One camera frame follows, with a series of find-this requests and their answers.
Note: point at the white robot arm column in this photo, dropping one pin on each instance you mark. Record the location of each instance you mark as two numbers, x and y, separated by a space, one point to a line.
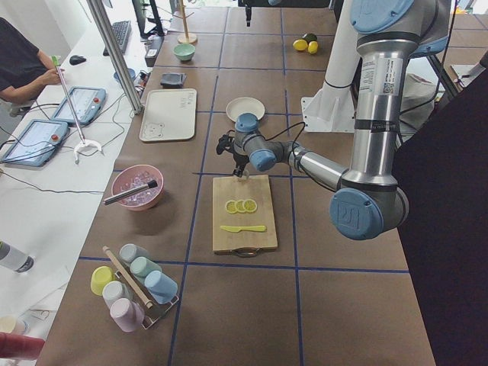
344 58

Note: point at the steel muddler black tip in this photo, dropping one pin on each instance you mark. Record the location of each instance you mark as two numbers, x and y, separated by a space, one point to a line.
129 192

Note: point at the pink bowl with ice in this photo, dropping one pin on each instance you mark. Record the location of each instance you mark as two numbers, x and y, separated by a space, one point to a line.
136 176

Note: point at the lemon slice far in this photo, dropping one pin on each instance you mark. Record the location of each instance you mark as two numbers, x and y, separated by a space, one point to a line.
250 206

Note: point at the person in black shirt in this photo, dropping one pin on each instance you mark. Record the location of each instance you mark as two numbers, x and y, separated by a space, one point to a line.
25 69

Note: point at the teach pendant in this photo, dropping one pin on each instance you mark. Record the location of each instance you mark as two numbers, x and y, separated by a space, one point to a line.
37 143
87 103

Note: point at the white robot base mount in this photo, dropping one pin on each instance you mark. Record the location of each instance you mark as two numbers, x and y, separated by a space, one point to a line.
330 110

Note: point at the teach pendant near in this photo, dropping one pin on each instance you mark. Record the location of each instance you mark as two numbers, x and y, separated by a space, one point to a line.
37 143

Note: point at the yellow lemon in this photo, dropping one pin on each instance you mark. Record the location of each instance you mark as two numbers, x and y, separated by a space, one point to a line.
300 45
313 47

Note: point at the teach pendant far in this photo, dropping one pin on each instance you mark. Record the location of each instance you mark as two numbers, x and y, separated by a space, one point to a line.
87 103

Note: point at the cream bear tray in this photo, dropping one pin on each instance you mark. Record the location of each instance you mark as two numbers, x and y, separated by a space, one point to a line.
169 115

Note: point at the wooden rack handle rod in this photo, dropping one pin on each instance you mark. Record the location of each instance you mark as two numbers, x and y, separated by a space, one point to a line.
127 278

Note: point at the folded grey cloth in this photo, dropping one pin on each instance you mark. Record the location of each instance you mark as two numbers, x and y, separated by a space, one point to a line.
173 80

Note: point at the white grey cup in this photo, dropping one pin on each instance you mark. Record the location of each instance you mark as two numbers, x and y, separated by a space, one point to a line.
115 290

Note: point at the black keyboard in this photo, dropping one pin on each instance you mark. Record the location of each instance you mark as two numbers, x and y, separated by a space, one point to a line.
122 31

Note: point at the mint green bowl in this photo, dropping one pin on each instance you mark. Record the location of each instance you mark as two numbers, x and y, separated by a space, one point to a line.
184 51

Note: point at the green lime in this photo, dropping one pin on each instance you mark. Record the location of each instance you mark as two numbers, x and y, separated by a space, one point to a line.
309 37

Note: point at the pink cup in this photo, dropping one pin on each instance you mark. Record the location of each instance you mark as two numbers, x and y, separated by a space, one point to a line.
127 314

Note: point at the red cup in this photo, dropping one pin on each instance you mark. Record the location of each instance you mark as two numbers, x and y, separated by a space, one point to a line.
20 347

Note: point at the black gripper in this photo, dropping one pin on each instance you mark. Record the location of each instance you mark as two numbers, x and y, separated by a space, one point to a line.
239 159

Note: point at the aluminium frame post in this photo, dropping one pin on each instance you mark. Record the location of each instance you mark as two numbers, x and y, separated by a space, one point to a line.
117 59

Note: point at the bamboo cutting board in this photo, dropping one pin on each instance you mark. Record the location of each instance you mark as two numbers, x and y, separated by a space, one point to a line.
256 187

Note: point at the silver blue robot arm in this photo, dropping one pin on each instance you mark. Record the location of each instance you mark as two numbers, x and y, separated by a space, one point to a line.
362 94

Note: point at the lemon slice middle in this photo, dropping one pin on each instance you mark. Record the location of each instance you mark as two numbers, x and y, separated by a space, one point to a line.
240 206

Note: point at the white round plate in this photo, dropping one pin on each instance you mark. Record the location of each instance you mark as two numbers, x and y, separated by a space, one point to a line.
243 105

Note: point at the mint green cup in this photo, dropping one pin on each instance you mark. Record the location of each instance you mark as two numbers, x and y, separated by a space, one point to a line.
141 266

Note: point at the lemon slice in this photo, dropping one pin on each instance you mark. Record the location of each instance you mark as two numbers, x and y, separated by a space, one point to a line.
250 206
240 206
230 207

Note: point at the light blue cup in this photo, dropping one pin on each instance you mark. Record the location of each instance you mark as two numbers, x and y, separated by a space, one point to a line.
162 288

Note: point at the yellow plastic knife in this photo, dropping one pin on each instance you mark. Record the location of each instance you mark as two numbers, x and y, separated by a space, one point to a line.
238 229

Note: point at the wooden mug tree stand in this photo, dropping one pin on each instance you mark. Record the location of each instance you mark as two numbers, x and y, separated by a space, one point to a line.
186 37

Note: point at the pale blue-grey cup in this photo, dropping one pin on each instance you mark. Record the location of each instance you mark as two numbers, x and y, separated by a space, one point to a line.
129 252

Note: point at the metal pole white claw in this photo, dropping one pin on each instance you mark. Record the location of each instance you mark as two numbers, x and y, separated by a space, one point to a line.
84 143

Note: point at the yellow cup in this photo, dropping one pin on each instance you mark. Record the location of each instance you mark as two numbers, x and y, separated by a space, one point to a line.
100 277

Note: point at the lemon slice near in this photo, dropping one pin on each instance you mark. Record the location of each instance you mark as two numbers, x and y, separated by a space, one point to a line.
230 207

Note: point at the black computer mouse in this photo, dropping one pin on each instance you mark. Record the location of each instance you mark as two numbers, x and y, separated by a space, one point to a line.
76 59

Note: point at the white wire cup rack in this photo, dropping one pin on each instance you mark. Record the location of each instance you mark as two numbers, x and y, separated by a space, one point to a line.
152 311

